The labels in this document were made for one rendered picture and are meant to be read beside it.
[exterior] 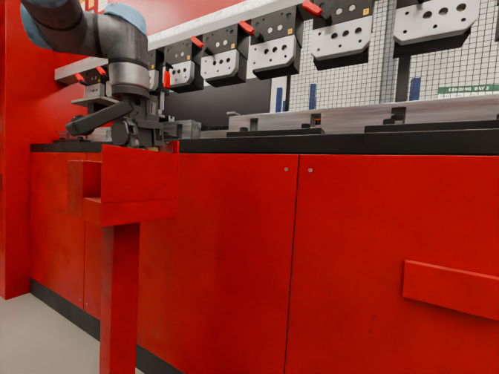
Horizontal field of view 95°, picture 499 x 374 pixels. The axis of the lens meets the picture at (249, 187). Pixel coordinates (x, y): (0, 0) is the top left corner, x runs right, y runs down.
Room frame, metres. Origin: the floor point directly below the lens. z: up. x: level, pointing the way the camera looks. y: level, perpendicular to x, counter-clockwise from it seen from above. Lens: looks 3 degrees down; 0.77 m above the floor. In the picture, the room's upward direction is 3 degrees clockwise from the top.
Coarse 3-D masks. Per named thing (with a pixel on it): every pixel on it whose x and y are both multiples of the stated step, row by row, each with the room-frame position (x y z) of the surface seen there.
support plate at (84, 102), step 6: (90, 96) 0.78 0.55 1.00; (96, 96) 0.76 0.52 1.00; (102, 96) 0.76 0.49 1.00; (72, 102) 0.83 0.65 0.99; (78, 102) 0.82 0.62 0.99; (84, 102) 0.82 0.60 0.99; (90, 102) 0.81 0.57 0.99; (96, 102) 0.81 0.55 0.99; (102, 102) 0.80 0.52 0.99; (108, 102) 0.80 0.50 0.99; (114, 102) 0.79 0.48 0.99
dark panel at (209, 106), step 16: (256, 80) 1.36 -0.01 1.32; (176, 96) 1.67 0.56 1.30; (192, 96) 1.60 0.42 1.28; (208, 96) 1.53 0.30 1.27; (224, 96) 1.47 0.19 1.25; (240, 96) 1.41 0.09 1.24; (256, 96) 1.36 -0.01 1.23; (176, 112) 1.67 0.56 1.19; (192, 112) 1.59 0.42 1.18; (208, 112) 1.53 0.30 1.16; (224, 112) 1.47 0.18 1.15; (240, 112) 1.41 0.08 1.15; (256, 112) 1.36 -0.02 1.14; (208, 128) 1.52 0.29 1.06
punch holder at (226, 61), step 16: (208, 32) 0.85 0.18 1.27; (224, 32) 0.81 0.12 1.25; (240, 32) 0.80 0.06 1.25; (224, 48) 0.81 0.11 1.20; (240, 48) 0.81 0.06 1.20; (208, 64) 0.84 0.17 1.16; (224, 64) 0.80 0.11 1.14; (240, 64) 0.82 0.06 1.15; (208, 80) 0.86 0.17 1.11; (224, 80) 0.85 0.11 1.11; (240, 80) 0.84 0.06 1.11
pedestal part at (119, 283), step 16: (128, 224) 0.52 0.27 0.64; (112, 240) 0.49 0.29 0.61; (128, 240) 0.52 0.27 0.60; (112, 256) 0.49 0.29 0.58; (128, 256) 0.52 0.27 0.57; (112, 272) 0.49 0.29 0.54; (128, 272) 0.52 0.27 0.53; (112, 288) 0.49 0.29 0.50; (128, 288) 0.52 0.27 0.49; (112, 304) 0.49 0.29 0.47; (128, 304) 0.52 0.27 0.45; (112, 320) 0.49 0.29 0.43; (128, 320) 0.52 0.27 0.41; (112, 336) 0.49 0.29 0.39; (128, 336) 0.52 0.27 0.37; (112, 352) 0.49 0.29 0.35; (128, 352) 0.52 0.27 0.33; (112, 368) 0.50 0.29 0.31; (128, 368) 0.52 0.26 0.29
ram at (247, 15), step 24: (96, 0) 1.20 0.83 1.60; (120, 0) 1.10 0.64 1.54; (144, 0) 1.02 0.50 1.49; (168, 0) 0.95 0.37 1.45; (192, 0) 0.89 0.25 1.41; (216, 0) 0.83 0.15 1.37; (240, 0) 0.79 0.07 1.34; (288, 0) 0.71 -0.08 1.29; (312, 0) 0.67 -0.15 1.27; (168, 24) 0.95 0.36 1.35; (216, 24) 0.83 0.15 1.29; (72, 72) 1.31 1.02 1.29
